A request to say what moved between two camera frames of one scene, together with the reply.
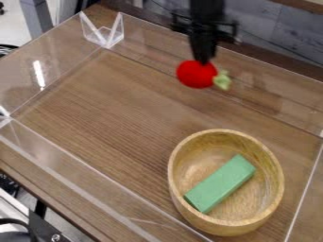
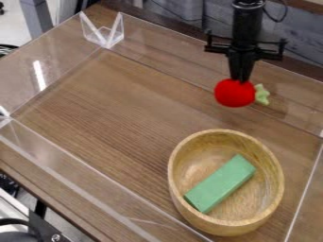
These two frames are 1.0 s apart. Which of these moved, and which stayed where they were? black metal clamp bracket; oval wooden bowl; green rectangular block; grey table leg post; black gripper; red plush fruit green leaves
Moved: black gripper; red plush fruit green leaves
Stayed: green rectangular block; oval wooden bowl; black metal clamp bracket; grey table leg post
